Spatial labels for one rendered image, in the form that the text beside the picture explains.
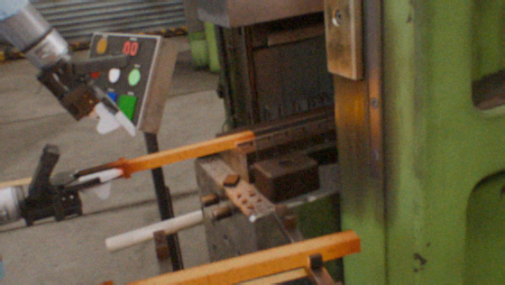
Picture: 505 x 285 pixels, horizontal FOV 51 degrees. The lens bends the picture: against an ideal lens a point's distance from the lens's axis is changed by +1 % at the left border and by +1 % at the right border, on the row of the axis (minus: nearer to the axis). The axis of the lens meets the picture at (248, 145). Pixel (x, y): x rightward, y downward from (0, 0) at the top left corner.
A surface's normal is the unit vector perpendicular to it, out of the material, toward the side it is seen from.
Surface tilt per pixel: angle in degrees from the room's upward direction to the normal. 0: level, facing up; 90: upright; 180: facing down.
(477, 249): 90
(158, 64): 90
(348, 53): 90
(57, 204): 90
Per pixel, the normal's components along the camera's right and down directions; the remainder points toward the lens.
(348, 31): -0.91, 0.25
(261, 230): 0.40, 0.29
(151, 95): 0.75, 0.16
